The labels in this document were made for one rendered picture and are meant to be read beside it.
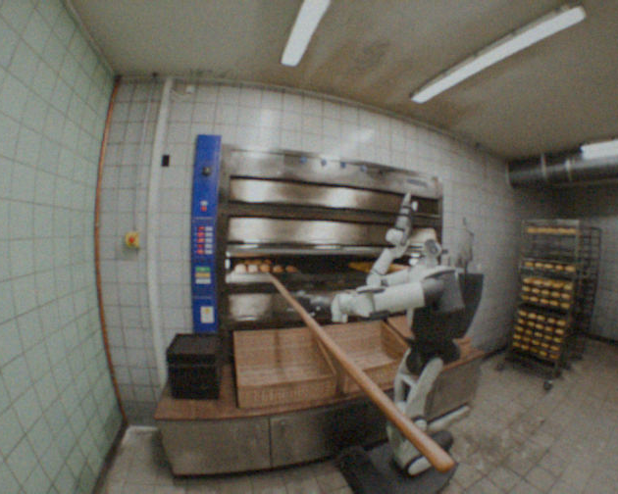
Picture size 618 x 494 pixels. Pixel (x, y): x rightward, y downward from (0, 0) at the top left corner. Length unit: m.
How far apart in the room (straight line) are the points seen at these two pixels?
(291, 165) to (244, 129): 0.41
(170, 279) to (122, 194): 0.64
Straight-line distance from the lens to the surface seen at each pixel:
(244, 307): 1.72
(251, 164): 1.72
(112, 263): 1.83
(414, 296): 0.85
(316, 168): 1.81
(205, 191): 1.63
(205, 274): 1.64
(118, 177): 1.84
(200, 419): 1.45
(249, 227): 1.65
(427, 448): 0.47
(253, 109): 1.85
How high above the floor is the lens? 1.52
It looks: 3 degrees down
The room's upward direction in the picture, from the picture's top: 2 degrees clockwise
